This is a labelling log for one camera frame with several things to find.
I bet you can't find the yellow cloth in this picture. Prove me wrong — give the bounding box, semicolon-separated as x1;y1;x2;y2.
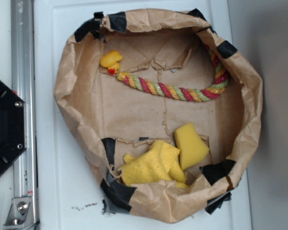
120;140;188;188

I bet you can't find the brown paper bag bin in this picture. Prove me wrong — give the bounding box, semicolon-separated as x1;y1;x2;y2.
54;9;263;223

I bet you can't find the yellow sponge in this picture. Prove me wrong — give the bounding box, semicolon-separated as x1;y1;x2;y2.
174;123;209;171

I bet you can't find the yellow rubber duck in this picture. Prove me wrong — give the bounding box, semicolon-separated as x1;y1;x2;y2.
100;50;123;74

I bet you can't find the multicolour braided rope toy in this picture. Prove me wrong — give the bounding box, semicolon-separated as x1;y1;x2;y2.
114;44;230;103

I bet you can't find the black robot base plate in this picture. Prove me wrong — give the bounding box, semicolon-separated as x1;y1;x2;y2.
0;80;26;177

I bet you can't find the aluminium extrusion rail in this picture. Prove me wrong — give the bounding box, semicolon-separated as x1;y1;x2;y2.
11;0;39;230

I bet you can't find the metal corner bracket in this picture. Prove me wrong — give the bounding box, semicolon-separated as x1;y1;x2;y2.
3;197;34;230

